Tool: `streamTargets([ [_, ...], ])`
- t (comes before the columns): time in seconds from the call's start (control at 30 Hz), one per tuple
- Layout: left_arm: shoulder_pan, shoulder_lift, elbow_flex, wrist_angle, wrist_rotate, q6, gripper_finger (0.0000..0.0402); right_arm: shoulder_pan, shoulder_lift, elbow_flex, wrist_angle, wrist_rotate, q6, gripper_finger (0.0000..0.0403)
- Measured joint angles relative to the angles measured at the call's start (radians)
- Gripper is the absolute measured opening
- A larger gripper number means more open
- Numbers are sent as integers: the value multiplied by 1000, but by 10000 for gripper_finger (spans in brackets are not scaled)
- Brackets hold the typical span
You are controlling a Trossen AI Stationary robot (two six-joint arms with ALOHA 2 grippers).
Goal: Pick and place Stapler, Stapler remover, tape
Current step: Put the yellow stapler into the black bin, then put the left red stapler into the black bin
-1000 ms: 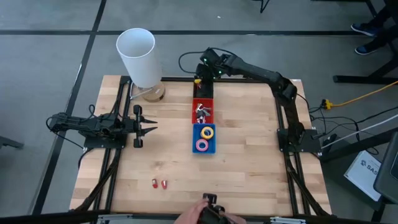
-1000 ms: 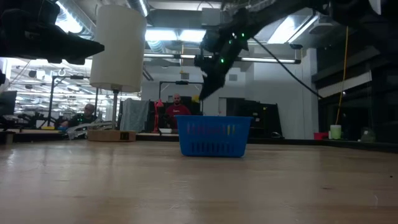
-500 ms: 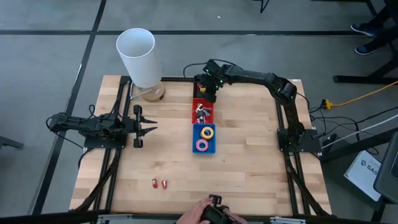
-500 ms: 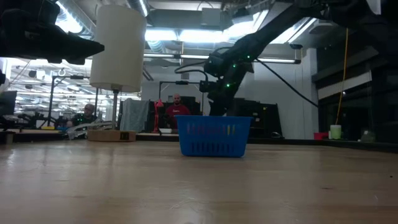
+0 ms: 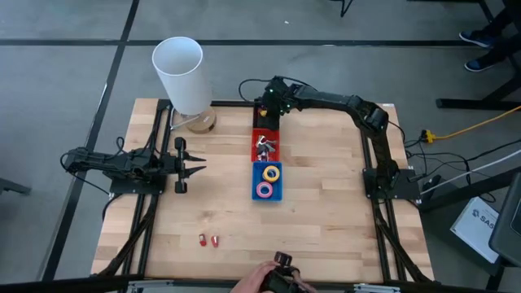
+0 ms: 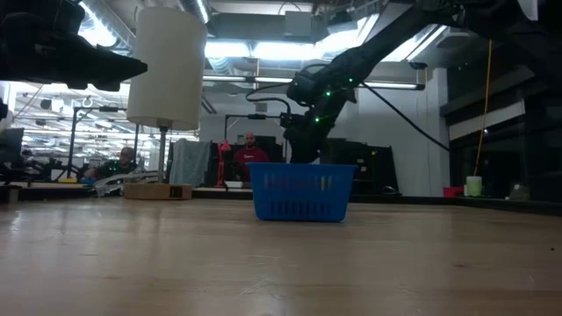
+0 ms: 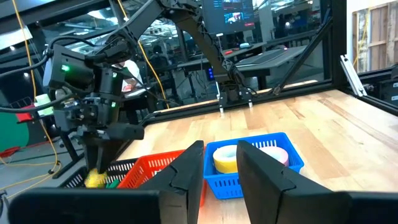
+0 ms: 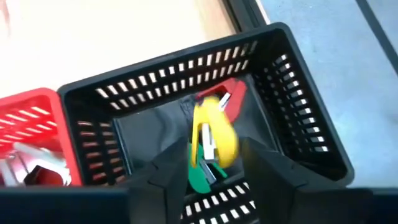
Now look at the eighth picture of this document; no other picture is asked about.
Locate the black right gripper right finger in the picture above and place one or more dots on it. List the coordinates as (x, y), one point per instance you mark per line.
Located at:
(273, 193)

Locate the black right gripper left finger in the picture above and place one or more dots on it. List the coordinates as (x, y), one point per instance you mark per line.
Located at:
(161, 193)

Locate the green mini stapler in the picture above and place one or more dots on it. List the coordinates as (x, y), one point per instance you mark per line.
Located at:
(196, 177)

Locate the yellow mini stapler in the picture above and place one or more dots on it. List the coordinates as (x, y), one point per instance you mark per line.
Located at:
(217, 124)

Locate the red mini stapler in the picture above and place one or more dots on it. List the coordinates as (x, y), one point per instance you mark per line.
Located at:
(239, 99)

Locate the black plastic basket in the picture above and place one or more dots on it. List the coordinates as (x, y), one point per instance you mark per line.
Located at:
(146, 133)

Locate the red plastic basket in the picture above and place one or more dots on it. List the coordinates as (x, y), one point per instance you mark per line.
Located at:
(62, 124)

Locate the black table frame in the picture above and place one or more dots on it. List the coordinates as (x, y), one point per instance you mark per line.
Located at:
(245, 15)

